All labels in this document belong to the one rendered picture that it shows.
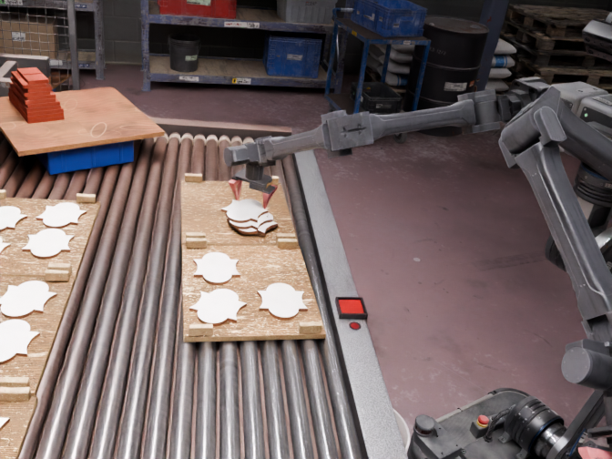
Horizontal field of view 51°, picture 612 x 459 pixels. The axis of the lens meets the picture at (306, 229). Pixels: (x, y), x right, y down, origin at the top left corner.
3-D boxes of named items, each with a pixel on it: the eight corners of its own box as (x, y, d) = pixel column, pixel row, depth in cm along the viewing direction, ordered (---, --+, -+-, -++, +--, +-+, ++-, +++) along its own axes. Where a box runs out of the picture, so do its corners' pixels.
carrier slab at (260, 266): (299, 249, 195) (300, 245, 194) (325, 339, 161) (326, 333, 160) (181, 249, 188) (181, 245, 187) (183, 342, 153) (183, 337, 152)
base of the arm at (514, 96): (528, 132, 170) (542, 88, 164) (508, 136, 166) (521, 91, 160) (504, 120, 176) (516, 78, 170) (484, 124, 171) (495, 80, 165)
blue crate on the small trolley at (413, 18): (387, 21, 526) (392, -6, 516) (424, 37, 490) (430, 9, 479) (348, 20, 509) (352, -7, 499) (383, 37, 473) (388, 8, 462)
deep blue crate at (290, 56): (312, 66, 641) (315, 28, 623) (319, 79, 606) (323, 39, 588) (262, 62, 631) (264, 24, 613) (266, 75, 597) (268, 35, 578)
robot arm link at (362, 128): (355, 152, 146) (348, 108, 145) (329, 157, 158) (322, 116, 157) (507, 127, 163) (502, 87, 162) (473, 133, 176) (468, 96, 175)
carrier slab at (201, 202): (280, 187, 230) (280, 182, 229) (298, 248, 196) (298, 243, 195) (180, 184, 223) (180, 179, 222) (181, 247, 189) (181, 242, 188)
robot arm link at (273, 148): (358, 153, 156) (351, 108, 155) (340, 156, 153) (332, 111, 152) (274, 167, 193) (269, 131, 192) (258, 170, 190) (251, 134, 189)
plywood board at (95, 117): (113, 90, 265) (113, 86, 264) (164, 136, 232) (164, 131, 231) (-18, 103, 238) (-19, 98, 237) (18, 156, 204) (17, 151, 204)
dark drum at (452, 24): (447, 113, 608) (471, 17, 564) (475, 137, 559) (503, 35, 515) (390, 111, 593) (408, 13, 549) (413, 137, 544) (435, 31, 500)
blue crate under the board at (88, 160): (105, 131, 254) (104, 107, 249) (136, 162, 233) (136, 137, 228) (23, 141, 237) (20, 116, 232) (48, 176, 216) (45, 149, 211)
